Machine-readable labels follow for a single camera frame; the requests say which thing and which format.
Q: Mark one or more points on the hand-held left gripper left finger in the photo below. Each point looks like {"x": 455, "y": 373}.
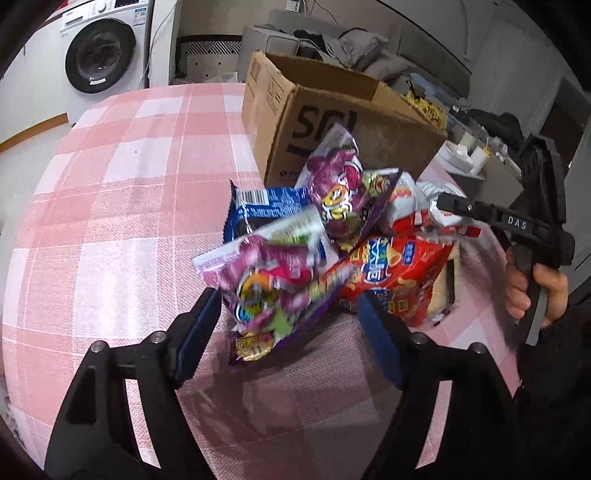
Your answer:
{"x": 198, "y": 332}

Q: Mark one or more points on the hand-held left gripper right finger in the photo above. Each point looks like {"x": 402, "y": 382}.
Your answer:
{"x": 378, "y": 332}

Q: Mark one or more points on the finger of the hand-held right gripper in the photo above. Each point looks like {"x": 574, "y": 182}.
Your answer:
{"x": 466, "y": 206}

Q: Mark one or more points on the white red snack bag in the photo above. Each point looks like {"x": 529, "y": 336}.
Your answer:
{"x": 411, "y": 203}

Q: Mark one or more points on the red chip bag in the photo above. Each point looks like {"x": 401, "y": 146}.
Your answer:
{"x": 397, "y": 272}

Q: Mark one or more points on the beige snack packet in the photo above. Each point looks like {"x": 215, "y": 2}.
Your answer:
{"x": 447, "y": 286}

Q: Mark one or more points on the purple snack packet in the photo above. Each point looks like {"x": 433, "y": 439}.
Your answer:
{"x": 341, "y": 184}
{"x": 272, "y": 286}

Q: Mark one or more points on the green white snack packet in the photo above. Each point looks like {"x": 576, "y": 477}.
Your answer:
{"x": 300, "y": 228}

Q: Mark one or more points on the blue snack packet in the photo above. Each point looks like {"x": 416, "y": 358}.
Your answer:
{"x": 268, "y": 205}

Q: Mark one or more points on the brown cardboard box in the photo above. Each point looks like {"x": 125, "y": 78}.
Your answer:
{"x": 332, "y": 115}

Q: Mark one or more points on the person's right forearm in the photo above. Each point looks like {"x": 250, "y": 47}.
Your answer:
{"x": 558, "y": 397}

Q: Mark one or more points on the person's right hand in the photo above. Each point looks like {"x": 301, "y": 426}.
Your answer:
{"x": 551, "y": 290}

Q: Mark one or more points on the white cup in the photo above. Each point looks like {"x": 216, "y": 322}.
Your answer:
{"x": 478, "y": 161}

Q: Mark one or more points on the grey side table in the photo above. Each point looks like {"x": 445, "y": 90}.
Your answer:
{"x": 455, "y": 159}

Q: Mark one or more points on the black bag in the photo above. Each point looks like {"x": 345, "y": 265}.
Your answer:
{"x": 496, "y": 129}

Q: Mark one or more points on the yellow packet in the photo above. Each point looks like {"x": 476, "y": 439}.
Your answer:
{"x": 431, "y": 110}

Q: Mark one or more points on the pink plaid tablecloth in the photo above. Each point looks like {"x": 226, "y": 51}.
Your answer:
{"x": 138, "y": 207}

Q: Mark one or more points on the grey clothes pile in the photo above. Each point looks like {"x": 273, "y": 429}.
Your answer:
{"x": 364, "y": 50}

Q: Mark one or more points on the grey storage box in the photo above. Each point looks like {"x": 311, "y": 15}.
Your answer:
{"x": 268, "y": 41}

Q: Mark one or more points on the black white patterned basket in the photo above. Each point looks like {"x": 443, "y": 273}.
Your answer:
{"x": 207, "y": 57}

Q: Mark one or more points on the white cabinets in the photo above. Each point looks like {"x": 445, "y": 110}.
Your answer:
{"x": 27, "y": 92}

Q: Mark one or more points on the white washing machine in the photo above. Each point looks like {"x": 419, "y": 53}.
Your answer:
{"x": 99, "y": 50}

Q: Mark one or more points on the white wall socket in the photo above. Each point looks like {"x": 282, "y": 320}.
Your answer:
{"x": 292, "y": 4}

